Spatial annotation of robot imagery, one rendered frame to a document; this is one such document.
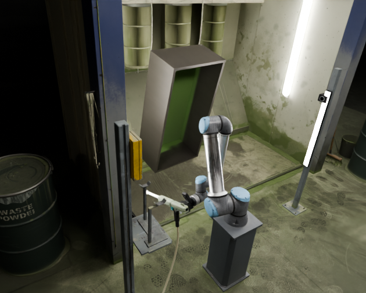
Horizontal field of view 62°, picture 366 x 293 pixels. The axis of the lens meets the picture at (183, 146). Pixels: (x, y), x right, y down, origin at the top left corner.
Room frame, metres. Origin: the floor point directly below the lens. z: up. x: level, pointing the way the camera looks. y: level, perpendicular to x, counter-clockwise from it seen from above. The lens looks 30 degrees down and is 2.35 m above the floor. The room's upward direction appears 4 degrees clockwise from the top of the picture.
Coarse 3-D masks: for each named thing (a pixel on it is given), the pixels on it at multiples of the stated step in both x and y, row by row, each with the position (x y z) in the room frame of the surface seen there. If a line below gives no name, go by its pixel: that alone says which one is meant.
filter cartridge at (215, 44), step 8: (208, 8) 4.29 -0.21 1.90; (216, 8) 4.27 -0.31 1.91; (224, 8) 4.34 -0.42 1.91; (208, 16) 4.29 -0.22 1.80; (216, 16) 4.29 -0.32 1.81; (224, 16) 4.36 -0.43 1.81; (200, 24) 4.40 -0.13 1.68; (208, 24) 4.29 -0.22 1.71; (216, 24) 4.28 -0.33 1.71; (224, 24) 4.41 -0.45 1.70; (208, 32) 4.29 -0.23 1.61; (216, 32) 4.28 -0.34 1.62; (200, 40) 4.36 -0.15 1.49; (208, 40) 4.29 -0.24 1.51; (216, 40) 4.29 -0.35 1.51; (216, 48) 4.30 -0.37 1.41
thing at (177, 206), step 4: (148, 192) 2.02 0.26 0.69; (156, 196) 1.95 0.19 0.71; (160, 196) 1.92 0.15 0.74; (164, 196) 1.92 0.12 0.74; (160, 200) 1.90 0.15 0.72; (168, 200) 1.86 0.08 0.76; (172, 200) 1.86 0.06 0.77; (168, 204) 1.83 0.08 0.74; (172, 204) 1.81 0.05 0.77; (176, 204) 1.79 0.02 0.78; (180, 204) 1.79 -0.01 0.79; (176, 208) 1.78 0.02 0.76; (180, 208) 1.75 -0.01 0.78; (184, 208) 1.73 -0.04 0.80; (176, 212) 1.79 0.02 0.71; (184, 212) 1.73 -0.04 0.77; (176, 216) 1.78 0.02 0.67; (176, 220) 1.77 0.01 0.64; (176, 224) 1.77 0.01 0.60
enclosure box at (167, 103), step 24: (168, 48) 2.82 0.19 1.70; (192, 48) 2.93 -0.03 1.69; (168, 72) 2.49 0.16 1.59; (192, 72) 3.11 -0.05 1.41; (216, 72) 2.91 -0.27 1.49; (168, 96) 2.48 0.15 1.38; (192, 96) 3.15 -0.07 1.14; (144, 120) 2.78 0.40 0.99; (168, 120) 3.07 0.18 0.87; (192, 120) 3.12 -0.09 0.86; (144, 144) 2.78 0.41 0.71; (168, 144) 3.13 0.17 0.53; (192, 144) 3.10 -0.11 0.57
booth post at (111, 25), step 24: (120, 0) 1.92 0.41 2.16; (96, 24) 1.83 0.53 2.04; (120, 24) 1.91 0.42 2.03; (96, 48) 1.82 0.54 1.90; (120, 48) 1.91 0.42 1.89; (96, 72) 1.83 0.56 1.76; (120, 72) 1.91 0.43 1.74; (96, 96) 1.86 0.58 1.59; (120, 96) 1.90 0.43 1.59; (96, 120) 1.90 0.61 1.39; (120, 240) 1.86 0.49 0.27
